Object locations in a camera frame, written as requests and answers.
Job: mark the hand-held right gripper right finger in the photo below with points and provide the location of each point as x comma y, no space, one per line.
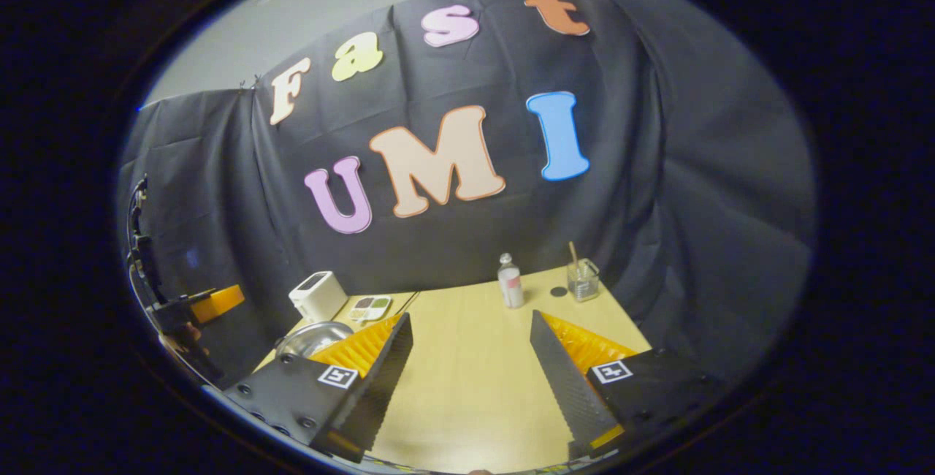
566,387

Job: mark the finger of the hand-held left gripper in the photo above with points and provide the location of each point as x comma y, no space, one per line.
219,303

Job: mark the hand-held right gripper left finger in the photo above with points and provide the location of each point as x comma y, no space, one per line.
376,394

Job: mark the white divided dish with beans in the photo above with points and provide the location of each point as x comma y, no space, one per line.
369,308

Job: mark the white toaster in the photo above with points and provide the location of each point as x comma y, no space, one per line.
318,296

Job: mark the wooden stick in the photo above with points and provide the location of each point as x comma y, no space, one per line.
574,256

